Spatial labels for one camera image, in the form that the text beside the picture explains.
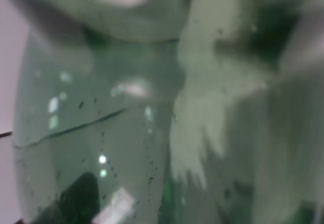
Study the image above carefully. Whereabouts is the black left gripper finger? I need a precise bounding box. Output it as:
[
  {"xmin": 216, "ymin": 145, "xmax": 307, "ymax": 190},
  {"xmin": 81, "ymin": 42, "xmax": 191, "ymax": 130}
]
[{"xmin": 33, "ymin": 172, "xmax": 100, "ymax": 224}]

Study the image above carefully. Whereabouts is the green transparent plastic bottle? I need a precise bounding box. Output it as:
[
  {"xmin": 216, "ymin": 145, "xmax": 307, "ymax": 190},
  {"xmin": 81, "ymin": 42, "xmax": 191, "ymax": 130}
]
[{"xmin": 12, "ymin": 0, "xmax": 323, "ymax": 223}]

